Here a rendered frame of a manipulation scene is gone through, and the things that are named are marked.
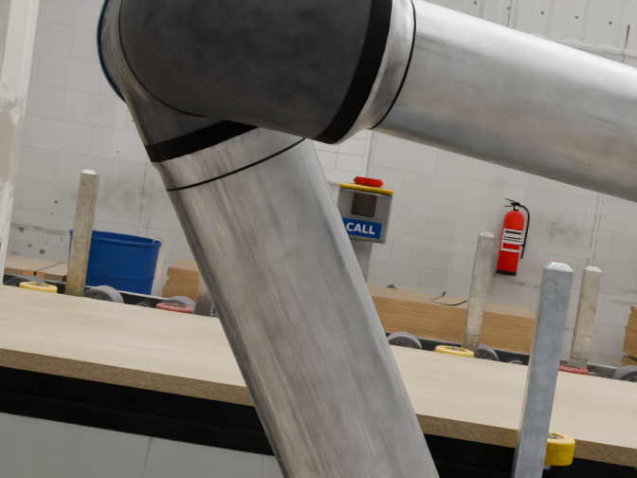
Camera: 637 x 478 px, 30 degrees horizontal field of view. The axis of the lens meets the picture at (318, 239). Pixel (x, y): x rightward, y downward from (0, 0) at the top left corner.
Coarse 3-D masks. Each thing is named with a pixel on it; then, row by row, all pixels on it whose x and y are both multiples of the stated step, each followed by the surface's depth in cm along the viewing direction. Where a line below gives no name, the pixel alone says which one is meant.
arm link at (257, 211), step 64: (128, 64) 76; (192, 128) 79; (256, 128) 80; (192, 192) 81; (256, 192) 80; (320, 192) 83; (256, 256) 81; (320, 256) 83; (256, 320) 83; (320, 320) 83; (256, 384) 85; (320, 384) 83; (384, 384) 86; (320, 448) 85; (384, 448) 85
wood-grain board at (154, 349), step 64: (0, 320) 205; (64, 320) 216; (128, 320) 227; (192, 320) 240; (128, 384) 178; (192, 384) 177; (448, 384) 206; (512, 384) 216; (576, 384) 228; (576, 448) 173
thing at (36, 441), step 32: (0, 384) 181; (32, 384) 180; (64, 384) 180; (96, 384) 180; (0, 416) 181; (32, 416) 181; (64, 416) 180; (96, 416) 180; (128, 416) 179; (160, 416) 179; (192, 416) 179; (224, 416) 178; (256, 416) 178; (0, 448) 181; (32, 448) 181; (64, 448) 180; (96, 448) 180; (128, 448) 180; (160, 448) 179; (192, 448) 179; (224, 448) 179; (256, 448) 178; (448, 448) 176; (480, 448) 176; (512, 448) 175
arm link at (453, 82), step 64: (128, 0) 73; (192, 0) 69; (256, 0) 67; (320, 0) 67; (384, 0) 68; (192, 64) 69; (256, 64) 68; (320, 64) 67; (384, 64) 68; (448, 64) 70; (512, 64) 72; (576, 64) 74; (320, 128) 70; (384, 128) 73; (448, 128) 72; (512, 128) 73; (576, 128) 74
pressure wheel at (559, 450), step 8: (552, 432) 169; (552, 440) 166; (560, 440) 167; (568, 440) 168; (552, 448) 166; (560, 448) 166; (568, 448) 167; (552, 456) 166; (560, 456) 166; (568, 456) 167; (544, 464) 166; (552, 464) 166; (560, 464) 166; (568, 464) 167; (544, 472) 169
